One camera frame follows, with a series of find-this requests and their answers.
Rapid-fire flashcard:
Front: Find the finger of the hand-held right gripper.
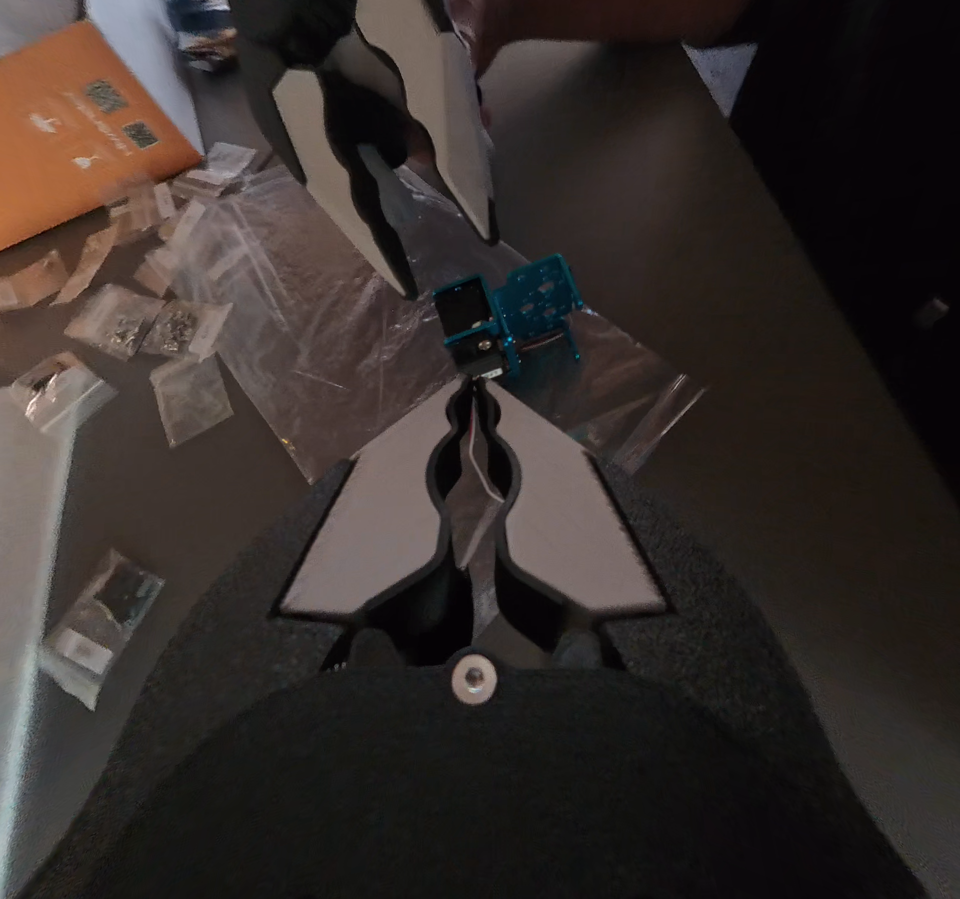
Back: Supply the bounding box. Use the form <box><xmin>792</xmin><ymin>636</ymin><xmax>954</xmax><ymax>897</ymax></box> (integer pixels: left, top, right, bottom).
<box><xmin>351</xmin><ymin>0</ymin><xmax>502</xmax><ymax>244</ymax></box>
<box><xmin>270</xmin><ymin>62</ymin><xmax>421</xmax><ymax>302</ymax></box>

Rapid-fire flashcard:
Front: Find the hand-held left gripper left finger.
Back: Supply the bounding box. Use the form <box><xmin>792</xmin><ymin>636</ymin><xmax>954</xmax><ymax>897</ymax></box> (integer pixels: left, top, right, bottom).
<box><xmin>276</xmin><ymin>380</ymin><xmax>475</xmax><ymax>621</ymax></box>

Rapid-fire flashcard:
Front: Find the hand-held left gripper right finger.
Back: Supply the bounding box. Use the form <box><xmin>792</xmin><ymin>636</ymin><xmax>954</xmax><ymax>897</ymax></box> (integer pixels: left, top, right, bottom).
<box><xmin>478</xmin><ymin>380</ymin><xmax>671</xmax><ymax>638</ymax></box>

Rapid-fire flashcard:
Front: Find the red white servo cable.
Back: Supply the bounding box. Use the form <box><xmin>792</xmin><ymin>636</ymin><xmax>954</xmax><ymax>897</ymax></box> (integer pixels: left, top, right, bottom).
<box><xmin>461</xmin><ymin>381</ymin><xmax>507</xmax><ymax>504</ymax></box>

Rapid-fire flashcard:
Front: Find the black servo with blue bracket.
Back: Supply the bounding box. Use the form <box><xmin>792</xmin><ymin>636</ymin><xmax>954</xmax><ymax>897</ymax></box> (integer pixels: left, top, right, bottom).
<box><xmin>431</xmin><ymin>254</ymin><xmax>588</xmax><ymax>383</ymax></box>

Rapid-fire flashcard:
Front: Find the silver foil bag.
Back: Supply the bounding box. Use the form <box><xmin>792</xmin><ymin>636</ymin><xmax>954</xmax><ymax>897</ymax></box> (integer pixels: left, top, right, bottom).
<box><xmin>166</xmin><ymin>0</ymin><xmax>245</xmax><ymax>74</ymax></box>

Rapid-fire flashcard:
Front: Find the large clear plastic bag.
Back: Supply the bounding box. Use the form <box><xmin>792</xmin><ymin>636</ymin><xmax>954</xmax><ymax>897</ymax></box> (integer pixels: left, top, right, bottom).
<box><xmin>168</xmin><ymin>160</ymin><xmax>710</xmax><ymax>570</ymax></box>

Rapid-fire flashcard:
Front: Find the orange cardboard box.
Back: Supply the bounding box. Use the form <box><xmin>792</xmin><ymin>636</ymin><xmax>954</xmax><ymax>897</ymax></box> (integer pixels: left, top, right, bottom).
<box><xmin>0</xmin><ymin>0</ymin><xmax>230</xmax><ymax>254</ymax></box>

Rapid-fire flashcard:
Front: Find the pile of small screw bags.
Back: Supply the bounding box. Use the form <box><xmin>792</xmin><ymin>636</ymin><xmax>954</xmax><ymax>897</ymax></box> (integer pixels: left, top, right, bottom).
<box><xmin>0</xmin><ymin>141</ymin><xmax>275</xmax><ymax>450</ymax></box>

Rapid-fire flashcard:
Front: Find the small bag with blue parts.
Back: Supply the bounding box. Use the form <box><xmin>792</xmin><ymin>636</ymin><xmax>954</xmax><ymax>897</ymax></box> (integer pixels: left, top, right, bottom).
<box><xmin>41</xmin><ymin>548</ymin><xmax>166</xmax><ymax>711</ymax></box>

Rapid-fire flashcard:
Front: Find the small bag with black parts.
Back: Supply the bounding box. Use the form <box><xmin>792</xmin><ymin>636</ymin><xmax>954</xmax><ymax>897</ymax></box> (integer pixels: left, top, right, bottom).
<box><xmin>9</xmin><ymin>350</ymin><xmax>120</xmax><ymax>435</ymax></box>

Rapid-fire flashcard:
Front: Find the white foam sheet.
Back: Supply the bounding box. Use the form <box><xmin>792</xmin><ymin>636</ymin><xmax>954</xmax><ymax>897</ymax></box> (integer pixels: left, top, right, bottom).
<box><xmin>0</xmin><ymin>381</ymin><xmax>76</xmax><ymax>818</ymax></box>

